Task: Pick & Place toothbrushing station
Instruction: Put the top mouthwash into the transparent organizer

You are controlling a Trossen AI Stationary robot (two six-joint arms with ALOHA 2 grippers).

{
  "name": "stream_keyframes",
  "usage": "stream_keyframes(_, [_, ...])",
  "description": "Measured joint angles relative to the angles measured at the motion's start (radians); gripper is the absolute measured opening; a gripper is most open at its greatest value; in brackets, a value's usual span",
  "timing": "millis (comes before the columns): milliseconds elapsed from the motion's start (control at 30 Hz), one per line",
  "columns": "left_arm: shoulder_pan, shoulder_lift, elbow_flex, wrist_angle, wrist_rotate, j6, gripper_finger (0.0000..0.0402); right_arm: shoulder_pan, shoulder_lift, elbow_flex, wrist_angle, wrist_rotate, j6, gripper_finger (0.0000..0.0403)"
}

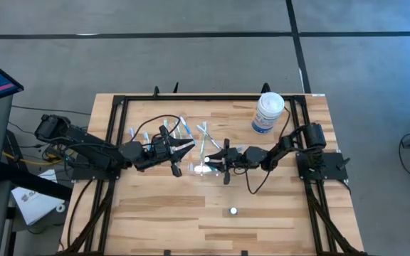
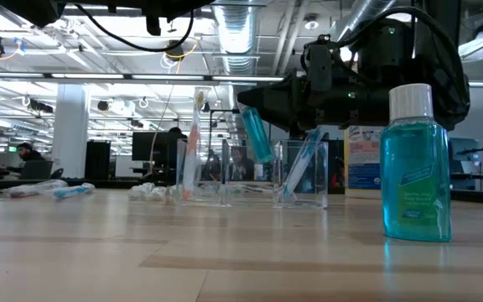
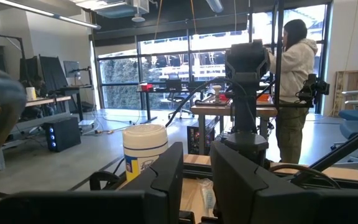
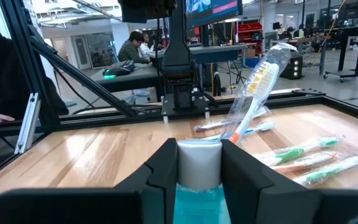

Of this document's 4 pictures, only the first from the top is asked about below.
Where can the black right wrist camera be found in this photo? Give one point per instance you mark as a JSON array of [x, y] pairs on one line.
[[237, 156]]

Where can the clear acrylic organizer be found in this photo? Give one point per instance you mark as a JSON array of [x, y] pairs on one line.
[[190, 167]]

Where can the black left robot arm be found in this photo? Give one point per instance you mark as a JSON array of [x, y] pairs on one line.
[[94, 149]]

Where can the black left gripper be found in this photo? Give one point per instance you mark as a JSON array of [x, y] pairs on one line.
[[174, 167]]

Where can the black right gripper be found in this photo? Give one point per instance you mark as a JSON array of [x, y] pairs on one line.
[[227, 176]]

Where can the white paper booklet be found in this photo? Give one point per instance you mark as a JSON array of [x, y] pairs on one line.
[[34, 206]]

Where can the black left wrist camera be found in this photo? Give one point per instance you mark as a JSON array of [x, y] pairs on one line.
[[159, 149]]

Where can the black metal beam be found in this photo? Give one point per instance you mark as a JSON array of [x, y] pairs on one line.
[[30, 181]]

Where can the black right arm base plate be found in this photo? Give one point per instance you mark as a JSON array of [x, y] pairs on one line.
[[333, 172]]

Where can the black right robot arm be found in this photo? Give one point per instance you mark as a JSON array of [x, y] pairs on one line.
[[255, 156]]

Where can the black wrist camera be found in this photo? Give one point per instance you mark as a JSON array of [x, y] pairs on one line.
[[237, 156], [159, 149]]

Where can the white Lysol wipes canister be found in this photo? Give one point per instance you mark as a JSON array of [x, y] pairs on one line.
[[267, 113]]

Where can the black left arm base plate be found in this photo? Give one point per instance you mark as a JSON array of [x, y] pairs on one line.
[[84, 175]]

